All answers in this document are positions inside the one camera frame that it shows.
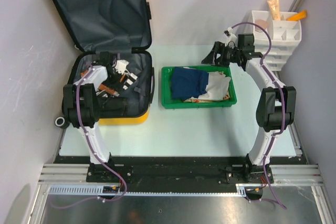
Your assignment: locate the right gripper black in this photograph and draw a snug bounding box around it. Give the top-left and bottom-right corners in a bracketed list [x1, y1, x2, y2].
[202, 41, 242, 68]

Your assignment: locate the orange rabbit print towel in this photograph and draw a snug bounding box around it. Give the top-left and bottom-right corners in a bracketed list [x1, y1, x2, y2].
[78, 70, 127, 97]

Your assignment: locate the black white striped cloth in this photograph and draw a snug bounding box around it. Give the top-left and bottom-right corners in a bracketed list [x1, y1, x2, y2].
[96, 73, 138, 98]

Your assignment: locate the white cloth garment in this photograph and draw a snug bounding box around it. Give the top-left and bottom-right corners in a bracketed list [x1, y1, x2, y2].
[205, 71, 231, 94]

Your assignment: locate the navy blue cloth garment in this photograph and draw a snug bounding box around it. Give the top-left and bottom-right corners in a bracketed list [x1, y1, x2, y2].
[171, 67, 209, 100]

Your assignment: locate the floral cloth pouch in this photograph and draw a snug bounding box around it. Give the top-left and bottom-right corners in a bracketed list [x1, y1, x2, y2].
[183, 91, 230, 103]

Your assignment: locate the green plastic tray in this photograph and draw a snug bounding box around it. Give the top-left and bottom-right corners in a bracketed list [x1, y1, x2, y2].
[161, 65, 237, 109]

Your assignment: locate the pink round cosmetic jar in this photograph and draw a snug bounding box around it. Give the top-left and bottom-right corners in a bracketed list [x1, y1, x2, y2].
[255, 19, 268, 32]

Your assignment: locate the yellow Pikachu hard-shell suitcase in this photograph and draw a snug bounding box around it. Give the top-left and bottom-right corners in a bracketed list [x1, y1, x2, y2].
[52, 0, 155, 129]

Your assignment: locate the white plastic drawer organizer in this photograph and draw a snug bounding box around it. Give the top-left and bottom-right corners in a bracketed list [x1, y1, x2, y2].
[248, 10, 302, 71]

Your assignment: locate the beige cosmetic tube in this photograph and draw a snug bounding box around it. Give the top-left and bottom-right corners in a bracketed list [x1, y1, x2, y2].
[267, 0, 281, 20]

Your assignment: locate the orange cosmetic tube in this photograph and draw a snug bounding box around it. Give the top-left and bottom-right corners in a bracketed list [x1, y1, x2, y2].
[286, 10, 307, 22]

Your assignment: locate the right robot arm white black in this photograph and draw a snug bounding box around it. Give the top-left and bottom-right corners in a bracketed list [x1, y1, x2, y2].
[202, 30, 297, 183]

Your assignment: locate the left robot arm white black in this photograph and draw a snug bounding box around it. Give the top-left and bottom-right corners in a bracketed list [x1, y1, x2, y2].
[62, 52, 127, 182]

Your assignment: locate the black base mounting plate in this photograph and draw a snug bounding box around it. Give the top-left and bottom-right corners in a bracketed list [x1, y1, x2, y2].
[53, 155, 308, 185]

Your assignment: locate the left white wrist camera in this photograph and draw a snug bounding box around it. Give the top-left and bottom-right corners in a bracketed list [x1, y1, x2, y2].
[114, 60, 129, 74]

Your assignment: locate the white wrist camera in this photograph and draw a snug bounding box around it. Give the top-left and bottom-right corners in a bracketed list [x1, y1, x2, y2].
[224, 27, 237, 46]
[114, 60, 129, 74]

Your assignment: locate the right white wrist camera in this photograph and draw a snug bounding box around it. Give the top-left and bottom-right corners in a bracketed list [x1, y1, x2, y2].
[224, 27, 237, 46]

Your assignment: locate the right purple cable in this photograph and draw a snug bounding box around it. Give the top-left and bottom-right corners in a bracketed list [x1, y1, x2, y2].
[230, 22, 288, 210]

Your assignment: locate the grey slotted cable duct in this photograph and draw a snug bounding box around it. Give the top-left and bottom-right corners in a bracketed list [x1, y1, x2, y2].
[48, 183, 268, 197]

